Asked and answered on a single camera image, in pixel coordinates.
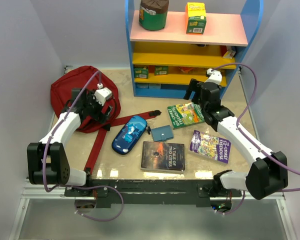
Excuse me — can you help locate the green brown canister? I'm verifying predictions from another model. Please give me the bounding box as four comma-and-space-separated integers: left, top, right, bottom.
139, 0, 169, 31

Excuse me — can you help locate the green treehouse book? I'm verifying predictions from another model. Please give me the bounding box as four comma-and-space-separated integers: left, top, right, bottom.
167, 102, 205, 130

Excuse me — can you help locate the orange green box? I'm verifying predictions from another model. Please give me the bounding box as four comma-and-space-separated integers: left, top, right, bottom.
185, 2, 207, 35

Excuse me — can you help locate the small green box right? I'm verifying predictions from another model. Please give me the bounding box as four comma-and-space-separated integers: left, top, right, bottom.
154, 65, 169, 76

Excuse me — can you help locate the orange snack packet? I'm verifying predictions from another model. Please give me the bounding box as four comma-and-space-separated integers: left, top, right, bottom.
178, 66, 194, 74

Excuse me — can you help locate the blue pencil case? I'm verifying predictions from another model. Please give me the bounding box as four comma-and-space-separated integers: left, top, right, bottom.
111, 115, 148, 155

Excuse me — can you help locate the small green box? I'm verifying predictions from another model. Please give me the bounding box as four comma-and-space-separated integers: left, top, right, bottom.
154, 65, 169, 76
133, 66, 149, 79

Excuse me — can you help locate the small green box left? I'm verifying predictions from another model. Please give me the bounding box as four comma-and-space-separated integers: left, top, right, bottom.
133, 66, 149, 79

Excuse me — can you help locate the purple treehouse book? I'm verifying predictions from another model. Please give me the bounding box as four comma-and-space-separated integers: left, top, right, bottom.
189, 130, 232, 165

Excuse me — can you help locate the dark tale of two cities book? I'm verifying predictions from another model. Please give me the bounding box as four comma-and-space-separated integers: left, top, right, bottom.
140, 141, 185, 173

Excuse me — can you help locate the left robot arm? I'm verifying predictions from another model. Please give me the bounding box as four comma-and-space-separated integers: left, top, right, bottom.
27, 87, 113, 196

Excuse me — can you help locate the red backpack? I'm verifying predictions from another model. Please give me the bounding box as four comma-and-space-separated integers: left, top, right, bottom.
50, 65, 162, 177

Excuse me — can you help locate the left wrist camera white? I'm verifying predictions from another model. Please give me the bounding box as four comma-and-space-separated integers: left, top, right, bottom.
94, 83, 113, 106

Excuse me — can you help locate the blue card wallet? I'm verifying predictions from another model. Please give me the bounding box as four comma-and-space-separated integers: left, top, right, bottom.
150, 125, 174, 142

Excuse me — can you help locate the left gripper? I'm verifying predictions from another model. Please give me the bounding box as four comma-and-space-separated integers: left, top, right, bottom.
83, 91, 112, 125

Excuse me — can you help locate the red white small box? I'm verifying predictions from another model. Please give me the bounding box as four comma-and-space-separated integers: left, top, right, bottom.
222, 49, 237, 59

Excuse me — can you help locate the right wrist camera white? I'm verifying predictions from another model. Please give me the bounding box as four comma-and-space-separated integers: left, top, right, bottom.
205, 68, 223, 85

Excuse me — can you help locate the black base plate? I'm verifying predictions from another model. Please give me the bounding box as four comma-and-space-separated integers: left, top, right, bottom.
64, 179, 242, 208

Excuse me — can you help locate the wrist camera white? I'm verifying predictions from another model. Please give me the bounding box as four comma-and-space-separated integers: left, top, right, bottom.
205, 68, 223, 85
94, 83, 113, 106

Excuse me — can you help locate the blue colourful shelf unit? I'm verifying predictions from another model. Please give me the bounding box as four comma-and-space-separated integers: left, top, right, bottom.
125, 0, 264, 99

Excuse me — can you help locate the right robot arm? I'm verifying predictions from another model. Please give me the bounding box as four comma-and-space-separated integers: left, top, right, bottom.
183, 78, 288, 200

